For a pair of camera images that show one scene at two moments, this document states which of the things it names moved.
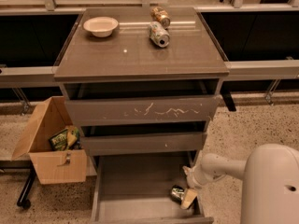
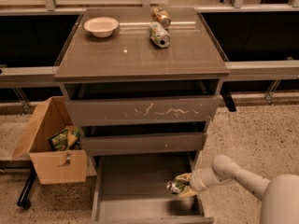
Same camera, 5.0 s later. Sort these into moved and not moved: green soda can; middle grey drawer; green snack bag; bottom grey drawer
Moved: green soda can
Not moved: bottom grey drawer; middle grey drawer; green snack bag
